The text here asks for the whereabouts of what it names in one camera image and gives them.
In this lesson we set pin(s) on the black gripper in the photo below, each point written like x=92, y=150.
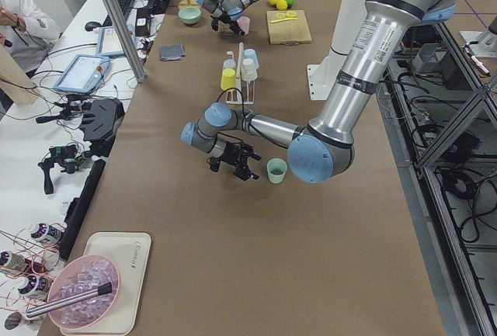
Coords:
x=231, y=154
x=224, y=21

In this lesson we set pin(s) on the pink plastic cup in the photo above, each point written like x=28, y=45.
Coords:
x=244, y=24

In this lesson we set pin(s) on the green plastic cup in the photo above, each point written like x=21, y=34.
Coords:
x=276, y=169

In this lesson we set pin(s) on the blue plastic cup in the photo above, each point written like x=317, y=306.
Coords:
x=250, y=53

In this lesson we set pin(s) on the grey plastic cup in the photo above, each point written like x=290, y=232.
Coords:
x=229, y=64

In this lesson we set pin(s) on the white plastic cup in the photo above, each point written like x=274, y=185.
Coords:
x=248, y=72

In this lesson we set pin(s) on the yellow plastic cup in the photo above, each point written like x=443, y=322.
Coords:
x=228, y=79

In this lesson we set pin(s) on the mint green bowl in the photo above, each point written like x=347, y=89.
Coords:
x=190, y=15

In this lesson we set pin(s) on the yellow plastic knife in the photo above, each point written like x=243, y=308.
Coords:
x=274, y=21

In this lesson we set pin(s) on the wooden cutting board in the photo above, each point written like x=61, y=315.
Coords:
x=291, y=32

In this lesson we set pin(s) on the grey folded cloth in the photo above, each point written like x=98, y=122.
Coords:
x=172, y=52

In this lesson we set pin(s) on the black keyboard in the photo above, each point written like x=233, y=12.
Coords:
x=126, y=6

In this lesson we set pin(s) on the teach pendant tablet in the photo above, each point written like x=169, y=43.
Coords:
x=83, y=74
x=108, y=43

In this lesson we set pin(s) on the beige plastic tray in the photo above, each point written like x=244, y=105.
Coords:
x=129, y=252

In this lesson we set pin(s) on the pink bowl with ice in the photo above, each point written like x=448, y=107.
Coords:
x=85, y=273

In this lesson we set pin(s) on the person in white shirt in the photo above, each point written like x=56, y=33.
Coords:
x=27, y=33

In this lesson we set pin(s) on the white wire cup rack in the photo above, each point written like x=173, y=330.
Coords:
x=238, y=76

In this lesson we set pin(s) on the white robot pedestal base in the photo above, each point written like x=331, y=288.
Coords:
x=321, y=77

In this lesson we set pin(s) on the aluminium frame post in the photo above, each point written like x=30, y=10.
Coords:
x=123, y=34

